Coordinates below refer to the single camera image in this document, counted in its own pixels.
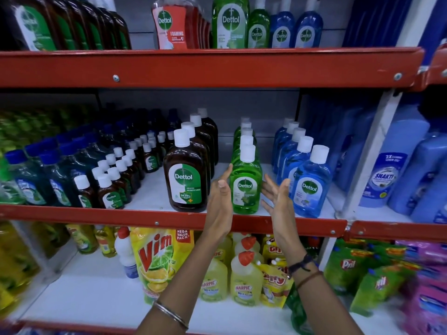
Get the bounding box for person's right hand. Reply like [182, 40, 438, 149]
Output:
[260, 174, 311, 266]

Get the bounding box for person's left hand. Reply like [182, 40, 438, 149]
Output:
[203, 164, 234, 244]

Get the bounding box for person's left forearm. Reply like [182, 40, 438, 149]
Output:
[135, 236, 228, 335]

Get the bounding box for person's right forearm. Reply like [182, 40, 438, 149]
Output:
[287, 256, 364, 335]

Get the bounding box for blue disinfectant bottle white cap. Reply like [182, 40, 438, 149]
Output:
[291, 144, 332, 219]
[280, 135, 314, 187]
[277, 127, 307, 178]
[273, 121, 300, 173]
[272, 117, 295, 164]

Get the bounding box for brown antiseptic bottle white cap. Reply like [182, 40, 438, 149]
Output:
[163, 128, 209, 213]
[190, 114, 217, 171]
[180, 121, 214, 187]
[198, 107, 219, 166]

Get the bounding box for yellow cleaner bottle red cap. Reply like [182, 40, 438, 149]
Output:
[198, 257, 229, 303]
[229, 251, 265, 307]
[213, 234, 234, 266]
[234, 236, 265, 265]

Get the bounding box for yellow red printed pouch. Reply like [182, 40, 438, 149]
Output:
[261, 235, 288, 270]
[257, 262, 295, 309]

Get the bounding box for yellow dishwash refill pouch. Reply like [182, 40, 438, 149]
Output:
[129, 226, 195, 306]

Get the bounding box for green dishwash pouch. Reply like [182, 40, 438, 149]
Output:
[324, 245, 371, 294]
[349, 266, 417, 318]

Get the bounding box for group of tiny brown bottles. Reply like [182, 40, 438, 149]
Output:
[73, 130, 176, 210]

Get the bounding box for cluster of dark bottles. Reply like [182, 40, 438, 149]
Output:
[94, 107, 183, 145]

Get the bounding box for white bottle red cap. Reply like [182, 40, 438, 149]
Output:
[114, 226, 140, 279]

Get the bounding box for red metal shelf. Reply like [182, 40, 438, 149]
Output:
[410, 43, 447, 93]
[0, 47, 425, 90]
[0, 163, 348, 238]
[344, 185, 447, 243]
[0, 241, 406, 335]

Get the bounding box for row of light blue jugs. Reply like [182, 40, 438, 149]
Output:
[300, 96, 447, 224]

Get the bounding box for yellow-green dishwash bottle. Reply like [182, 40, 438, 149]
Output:
[66, 224, 100, 255]
[94, 225, 118, 258]

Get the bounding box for silver bangle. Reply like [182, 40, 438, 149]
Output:
[152, 300, 189, 330]

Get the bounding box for small blue liquid bottle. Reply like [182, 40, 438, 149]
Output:
[294, 0, 324, 49]
[270, 0, 296, 49]

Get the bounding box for red hand wash refill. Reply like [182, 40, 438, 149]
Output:
[194, 5, 212, 49]
[152, 0, 197, 50]

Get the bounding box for small green liquid bottle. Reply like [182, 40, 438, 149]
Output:
[247, 0, 271, 49]

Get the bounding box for group of blue-capped teal bottles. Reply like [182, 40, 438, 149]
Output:
[4, 125, 117, 207]

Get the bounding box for large green liquid bottle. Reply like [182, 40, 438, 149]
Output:
[212, 0, 250, 49]

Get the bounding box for pile of pink pouches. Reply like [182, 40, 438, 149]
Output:
[394, 240, 447, 335]

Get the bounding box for row of dark blue containers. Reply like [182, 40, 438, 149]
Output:
[342, 0, 447, 65]

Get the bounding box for group of large yellow bottles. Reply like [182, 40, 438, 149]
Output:
[0, 220, 72, 319]

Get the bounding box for row of tall brown bottles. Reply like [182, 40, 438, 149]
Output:
[0, 0, 132, 51]

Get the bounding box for black thread bracelet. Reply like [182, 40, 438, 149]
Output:
[286, 253, 315, 280]

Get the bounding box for brown thread bracelet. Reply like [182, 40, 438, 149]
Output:
[296, 271, 324, 290]

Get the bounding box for white shelf upright post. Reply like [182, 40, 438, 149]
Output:
[335, 0, 441, 221]

